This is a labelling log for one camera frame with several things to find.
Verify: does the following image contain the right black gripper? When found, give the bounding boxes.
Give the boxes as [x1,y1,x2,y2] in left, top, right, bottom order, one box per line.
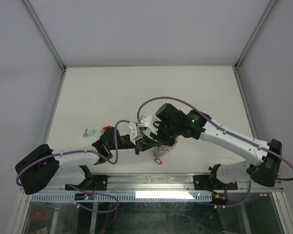
[149,121,179,148]

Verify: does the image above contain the metal disc with keyrings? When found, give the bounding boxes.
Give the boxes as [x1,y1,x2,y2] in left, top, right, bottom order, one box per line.
[152,138,178,158]

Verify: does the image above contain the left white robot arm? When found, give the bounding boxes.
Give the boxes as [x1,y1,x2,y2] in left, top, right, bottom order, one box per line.
[15,123,158,195]

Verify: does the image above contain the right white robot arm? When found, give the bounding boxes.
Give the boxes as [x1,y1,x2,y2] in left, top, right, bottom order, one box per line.
[150,103,282,189]

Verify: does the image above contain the red tag key on disc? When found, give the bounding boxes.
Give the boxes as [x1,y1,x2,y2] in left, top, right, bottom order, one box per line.
[154,158,163,165]

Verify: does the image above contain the green tag key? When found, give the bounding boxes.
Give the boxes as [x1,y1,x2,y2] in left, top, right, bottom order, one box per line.
[83,129,96,137]

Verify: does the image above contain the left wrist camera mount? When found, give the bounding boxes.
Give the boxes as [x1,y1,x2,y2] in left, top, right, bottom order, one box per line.
[127,121,144,142]

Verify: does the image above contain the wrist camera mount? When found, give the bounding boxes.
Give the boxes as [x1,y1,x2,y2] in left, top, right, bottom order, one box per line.
[127,121,144,142]
[137,115,159,135]

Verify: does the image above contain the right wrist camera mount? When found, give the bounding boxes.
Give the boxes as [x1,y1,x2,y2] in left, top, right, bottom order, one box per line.
[137,115,159,135]

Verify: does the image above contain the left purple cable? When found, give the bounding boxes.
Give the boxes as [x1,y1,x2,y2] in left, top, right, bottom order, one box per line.
[16,119,132,187]

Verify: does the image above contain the purple cable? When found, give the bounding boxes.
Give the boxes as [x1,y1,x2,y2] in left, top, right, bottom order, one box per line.
[16,119,132,187]
[137,96,293,182]

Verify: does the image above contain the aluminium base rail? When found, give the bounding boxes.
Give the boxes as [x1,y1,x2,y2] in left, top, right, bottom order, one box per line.
[48,172,284,193]

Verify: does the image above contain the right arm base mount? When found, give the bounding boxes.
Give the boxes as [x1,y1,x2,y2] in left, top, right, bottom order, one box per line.
[192,175,238,193]

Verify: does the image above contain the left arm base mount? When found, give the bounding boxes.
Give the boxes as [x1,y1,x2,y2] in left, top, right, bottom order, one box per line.
[71,175,109,191]

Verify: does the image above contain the aluminium frame post right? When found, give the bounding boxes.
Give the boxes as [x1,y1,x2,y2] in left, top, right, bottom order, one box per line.
[234,0,279,69]

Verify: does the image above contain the aluminium frame post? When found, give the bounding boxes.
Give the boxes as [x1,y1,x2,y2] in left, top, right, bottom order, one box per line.
[21,0,66,72]
[234,0,279,69]

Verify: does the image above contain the white slotted cable duct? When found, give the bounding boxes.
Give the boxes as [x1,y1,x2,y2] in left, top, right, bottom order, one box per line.
[31,191,212,203]

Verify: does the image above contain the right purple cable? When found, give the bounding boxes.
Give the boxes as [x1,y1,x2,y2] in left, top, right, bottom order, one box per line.
[137,96,293,182]

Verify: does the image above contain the aluminium frame post left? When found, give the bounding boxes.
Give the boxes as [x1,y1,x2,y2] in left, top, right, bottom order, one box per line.
[21,0,66,72]

